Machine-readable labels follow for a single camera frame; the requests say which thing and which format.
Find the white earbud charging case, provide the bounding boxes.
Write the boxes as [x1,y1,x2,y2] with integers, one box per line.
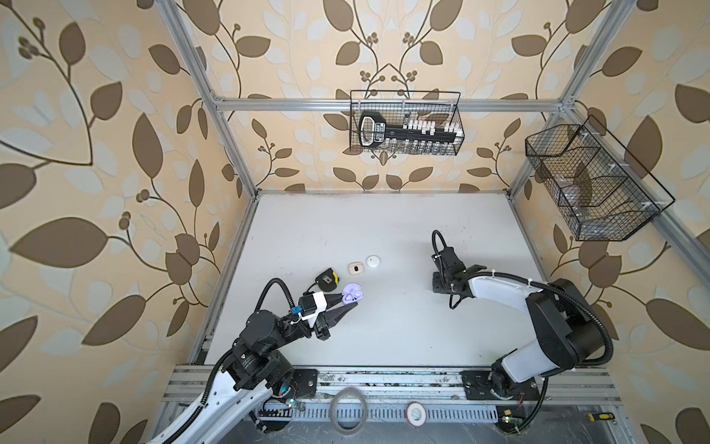
[365,255,382,268]

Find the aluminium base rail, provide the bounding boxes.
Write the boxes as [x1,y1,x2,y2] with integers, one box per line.
[165,363,625,426]

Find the black socket set rail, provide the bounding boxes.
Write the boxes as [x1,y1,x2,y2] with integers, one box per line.
[355,111,465,151]

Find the yellow handled screwdriver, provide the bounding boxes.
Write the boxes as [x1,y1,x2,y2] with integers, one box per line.
[587,412,616,423]

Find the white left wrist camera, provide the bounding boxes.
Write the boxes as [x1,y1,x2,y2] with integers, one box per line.
[292,292,327,329]

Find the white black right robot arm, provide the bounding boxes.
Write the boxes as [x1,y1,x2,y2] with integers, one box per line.
[431,231,614,400]

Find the black yellow tape measure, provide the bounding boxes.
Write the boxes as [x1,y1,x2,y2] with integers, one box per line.
[315,268,339,292]

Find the empty black wire basket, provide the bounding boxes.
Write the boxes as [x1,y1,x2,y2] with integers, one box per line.
[525,115,676,242]

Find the wire basket with socket set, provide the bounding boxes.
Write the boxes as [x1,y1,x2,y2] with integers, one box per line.
[349,89,465,157]

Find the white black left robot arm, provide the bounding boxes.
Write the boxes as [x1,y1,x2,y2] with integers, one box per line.
[152,277,364,443]

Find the purple round disc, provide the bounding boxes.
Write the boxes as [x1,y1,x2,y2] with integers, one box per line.
[342,283,364,305]

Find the grey tape roll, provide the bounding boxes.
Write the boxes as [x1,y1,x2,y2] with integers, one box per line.
[327,387,369,436]

